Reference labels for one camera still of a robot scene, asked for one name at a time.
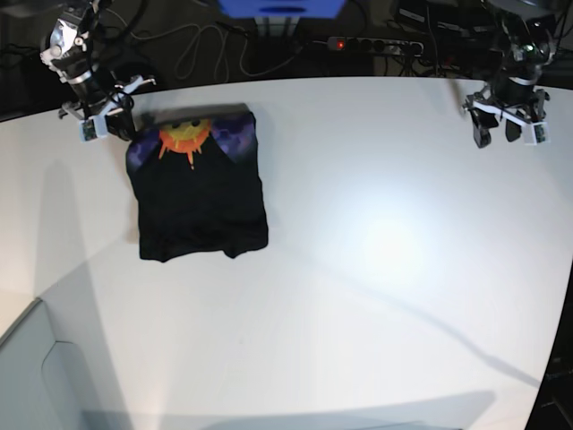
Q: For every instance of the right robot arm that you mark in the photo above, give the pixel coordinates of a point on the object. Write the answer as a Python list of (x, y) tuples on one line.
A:
[(70, 46)]

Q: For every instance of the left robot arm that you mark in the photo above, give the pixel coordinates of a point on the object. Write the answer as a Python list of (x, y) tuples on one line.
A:
[(525, 39)]

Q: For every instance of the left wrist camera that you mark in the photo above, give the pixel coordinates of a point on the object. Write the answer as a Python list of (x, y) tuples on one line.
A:
[(536, 133)]

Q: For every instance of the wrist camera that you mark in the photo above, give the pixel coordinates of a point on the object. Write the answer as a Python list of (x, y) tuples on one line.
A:
[(536, 133), (93, 128)]

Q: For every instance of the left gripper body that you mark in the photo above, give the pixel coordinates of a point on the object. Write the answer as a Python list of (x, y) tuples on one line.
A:
[(515, 100)]

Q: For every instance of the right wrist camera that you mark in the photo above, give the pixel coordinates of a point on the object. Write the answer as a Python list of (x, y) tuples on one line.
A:
[(93, 128)]

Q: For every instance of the black T-shirt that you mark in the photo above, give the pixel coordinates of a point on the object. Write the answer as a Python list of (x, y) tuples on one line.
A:
[(195, 177)]

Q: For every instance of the grey plastic bin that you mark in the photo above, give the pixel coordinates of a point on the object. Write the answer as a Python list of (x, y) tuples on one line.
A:
[(50, 383)]

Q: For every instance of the blue box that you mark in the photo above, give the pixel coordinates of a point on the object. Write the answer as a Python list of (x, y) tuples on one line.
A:
[(242, 9)]

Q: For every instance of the black power strip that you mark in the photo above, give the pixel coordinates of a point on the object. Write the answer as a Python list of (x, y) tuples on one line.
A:
[(379, 47)]

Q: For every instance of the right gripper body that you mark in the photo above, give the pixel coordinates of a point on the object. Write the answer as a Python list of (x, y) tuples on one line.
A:
[(99, 93)]

